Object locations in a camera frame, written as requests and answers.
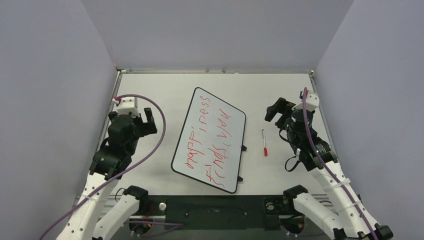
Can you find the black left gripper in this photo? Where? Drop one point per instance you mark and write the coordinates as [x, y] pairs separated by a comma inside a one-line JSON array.
[[146, 128]]

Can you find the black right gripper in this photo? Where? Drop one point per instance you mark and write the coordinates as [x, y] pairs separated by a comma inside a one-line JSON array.
[[282, 112]]

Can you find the white marker pen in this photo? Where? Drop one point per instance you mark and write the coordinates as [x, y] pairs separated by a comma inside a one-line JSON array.
[[264, 138]]

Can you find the white whiteboard with black frame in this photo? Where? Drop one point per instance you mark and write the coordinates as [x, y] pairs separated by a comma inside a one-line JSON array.
[[209, 148]]

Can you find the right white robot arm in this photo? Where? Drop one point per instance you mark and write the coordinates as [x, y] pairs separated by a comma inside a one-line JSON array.
[[349, 220]]

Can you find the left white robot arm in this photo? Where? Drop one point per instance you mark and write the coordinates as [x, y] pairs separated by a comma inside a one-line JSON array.
[[109, 162]]

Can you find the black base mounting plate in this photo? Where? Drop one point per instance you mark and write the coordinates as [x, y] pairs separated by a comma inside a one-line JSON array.
[[219, 212]]

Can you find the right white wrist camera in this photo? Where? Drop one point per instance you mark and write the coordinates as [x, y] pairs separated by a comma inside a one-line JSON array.
[[312, 102]]

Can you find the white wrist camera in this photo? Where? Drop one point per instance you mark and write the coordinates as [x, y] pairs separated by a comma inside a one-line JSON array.
[[127, 106], [312, 102]]

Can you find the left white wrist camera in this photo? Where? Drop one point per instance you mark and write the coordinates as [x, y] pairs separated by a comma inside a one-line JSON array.
[[127, 106]]

